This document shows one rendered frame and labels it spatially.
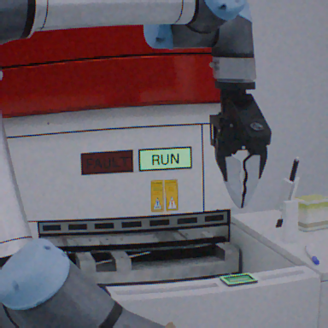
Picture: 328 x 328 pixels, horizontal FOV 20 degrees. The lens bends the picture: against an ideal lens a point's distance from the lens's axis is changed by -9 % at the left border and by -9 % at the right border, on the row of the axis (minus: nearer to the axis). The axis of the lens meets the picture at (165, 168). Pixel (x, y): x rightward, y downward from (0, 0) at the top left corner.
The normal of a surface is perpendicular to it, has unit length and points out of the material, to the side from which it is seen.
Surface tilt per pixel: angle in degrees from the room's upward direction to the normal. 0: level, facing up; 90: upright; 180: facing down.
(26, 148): 90
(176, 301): 90
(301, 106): 90
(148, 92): 90
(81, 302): 67
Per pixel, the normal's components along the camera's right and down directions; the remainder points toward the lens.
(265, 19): 0.22, 0.14
